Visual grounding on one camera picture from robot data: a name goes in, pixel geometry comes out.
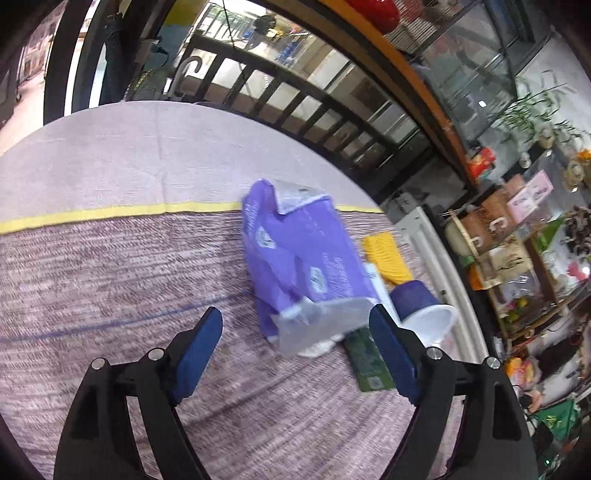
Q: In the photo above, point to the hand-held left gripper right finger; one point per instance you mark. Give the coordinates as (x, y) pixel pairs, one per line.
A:
(392, 360)

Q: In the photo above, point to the white paper cup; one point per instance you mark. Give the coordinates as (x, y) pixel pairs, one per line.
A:
(429, 323)

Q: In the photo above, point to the green paper bag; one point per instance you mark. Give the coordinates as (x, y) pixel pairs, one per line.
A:
(556, 417)

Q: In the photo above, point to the green bamboo plant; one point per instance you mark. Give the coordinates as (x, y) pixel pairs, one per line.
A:
(526, 110)

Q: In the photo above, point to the cream bowl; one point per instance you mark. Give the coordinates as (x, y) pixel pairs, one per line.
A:
(457, 235)

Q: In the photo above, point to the black railing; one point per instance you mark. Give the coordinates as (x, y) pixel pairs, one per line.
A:
(258, 68)

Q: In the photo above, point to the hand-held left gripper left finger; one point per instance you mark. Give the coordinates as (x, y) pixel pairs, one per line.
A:
(198, 355)

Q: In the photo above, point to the red ceramic vase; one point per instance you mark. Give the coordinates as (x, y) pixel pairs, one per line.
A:
(374, 11)

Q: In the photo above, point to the brown boxes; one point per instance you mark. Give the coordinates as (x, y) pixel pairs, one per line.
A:
(487, 212)

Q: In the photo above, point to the wooden counter shelf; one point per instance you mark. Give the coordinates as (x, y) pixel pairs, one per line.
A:
(429, 94)

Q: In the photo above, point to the purple plastic packet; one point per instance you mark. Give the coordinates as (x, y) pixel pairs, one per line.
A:
(300, 249)

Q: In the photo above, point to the green packet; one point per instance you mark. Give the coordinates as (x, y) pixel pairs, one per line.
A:
(367, 364)

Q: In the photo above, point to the white drawer cabinet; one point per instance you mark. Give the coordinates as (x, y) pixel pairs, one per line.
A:
(434, 258)

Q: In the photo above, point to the yellow sponge cloth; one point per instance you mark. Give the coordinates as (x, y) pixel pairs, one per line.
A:
(385, 258)

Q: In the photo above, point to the white tissue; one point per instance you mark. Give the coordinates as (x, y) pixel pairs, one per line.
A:
(318, 348)

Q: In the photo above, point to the glass terrarium with black frame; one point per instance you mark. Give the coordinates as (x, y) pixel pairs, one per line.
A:
(466, 69)

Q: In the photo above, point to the wooden rack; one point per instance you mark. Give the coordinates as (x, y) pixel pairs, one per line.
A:
(535, 258)

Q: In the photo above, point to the printed paper bag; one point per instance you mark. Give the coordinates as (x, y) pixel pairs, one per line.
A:
(505, 254)

